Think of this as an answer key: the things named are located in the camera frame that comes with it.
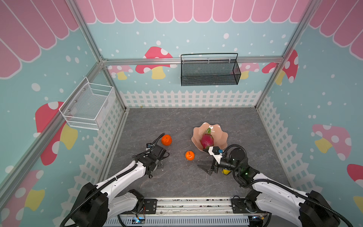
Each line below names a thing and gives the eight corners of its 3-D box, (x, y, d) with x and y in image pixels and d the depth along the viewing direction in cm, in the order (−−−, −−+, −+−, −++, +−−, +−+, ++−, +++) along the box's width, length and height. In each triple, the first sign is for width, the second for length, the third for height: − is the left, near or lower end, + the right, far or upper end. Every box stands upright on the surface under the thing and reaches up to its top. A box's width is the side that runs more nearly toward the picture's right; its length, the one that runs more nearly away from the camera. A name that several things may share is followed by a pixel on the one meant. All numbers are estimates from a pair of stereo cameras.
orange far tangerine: (161, 145, 100) (159, 140, 95) (165, 138, 104) (164, 133, 99) (169, 148, 99) (168, 143, 94) (172, 141, 103) (172, 136, 97)
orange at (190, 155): (184, 157, 94) (184, 154, 91) (188, 151, 96) (188, 149, 93) (191, 162, 92) (191, 159, 89) (195, 156, 94) (195, 153, 91)
